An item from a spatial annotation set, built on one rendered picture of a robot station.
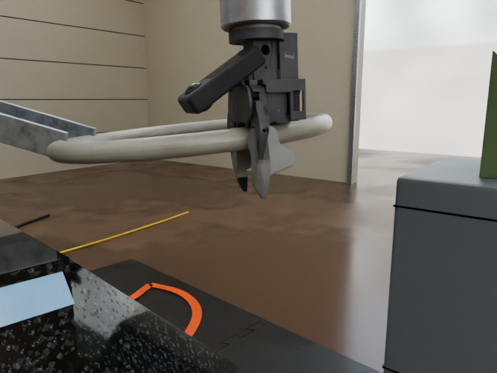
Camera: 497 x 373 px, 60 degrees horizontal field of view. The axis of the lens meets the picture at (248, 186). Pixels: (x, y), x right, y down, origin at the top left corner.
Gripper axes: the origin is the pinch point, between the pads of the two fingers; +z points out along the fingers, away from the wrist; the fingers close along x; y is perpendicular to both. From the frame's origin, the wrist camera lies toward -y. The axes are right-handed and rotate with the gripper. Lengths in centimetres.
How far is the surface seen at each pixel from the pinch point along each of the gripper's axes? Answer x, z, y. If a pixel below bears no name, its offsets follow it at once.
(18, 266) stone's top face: -4.0, 4.3, -28.0
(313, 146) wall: 410, 46, 279
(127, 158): 4.1, -4.9, -14.9
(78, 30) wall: 627, -123, 32
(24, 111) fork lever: 45, -12, -27
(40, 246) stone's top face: 1.8, 4.2, -26.1
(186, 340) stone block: 0.8, 20.3, -10.0
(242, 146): -1.2, -5.6, -1.0
